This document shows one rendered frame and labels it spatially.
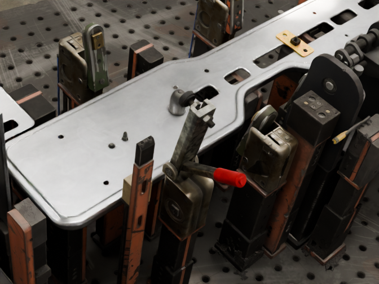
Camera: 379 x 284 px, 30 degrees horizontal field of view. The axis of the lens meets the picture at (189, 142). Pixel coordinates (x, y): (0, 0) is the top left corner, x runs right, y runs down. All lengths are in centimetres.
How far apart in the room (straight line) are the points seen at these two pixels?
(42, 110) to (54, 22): 67
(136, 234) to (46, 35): 89
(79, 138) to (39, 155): 8
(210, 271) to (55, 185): 43
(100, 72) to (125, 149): 18
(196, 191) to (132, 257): 17
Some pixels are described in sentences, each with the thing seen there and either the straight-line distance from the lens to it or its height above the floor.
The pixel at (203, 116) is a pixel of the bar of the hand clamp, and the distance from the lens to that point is 104.
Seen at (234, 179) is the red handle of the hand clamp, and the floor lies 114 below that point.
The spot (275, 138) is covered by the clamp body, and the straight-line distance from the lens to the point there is 123.
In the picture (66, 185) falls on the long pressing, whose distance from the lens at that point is 120.
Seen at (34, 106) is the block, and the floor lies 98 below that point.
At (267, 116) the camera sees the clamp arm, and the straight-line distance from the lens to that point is 121.
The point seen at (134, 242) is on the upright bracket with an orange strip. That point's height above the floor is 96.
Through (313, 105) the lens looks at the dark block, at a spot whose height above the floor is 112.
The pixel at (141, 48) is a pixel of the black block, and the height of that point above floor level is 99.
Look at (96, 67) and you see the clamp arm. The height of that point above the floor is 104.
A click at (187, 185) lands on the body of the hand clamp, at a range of 115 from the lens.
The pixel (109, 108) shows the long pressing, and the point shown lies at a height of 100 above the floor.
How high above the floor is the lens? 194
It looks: 47 degrees down
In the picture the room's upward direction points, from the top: 11 degrees clockwise
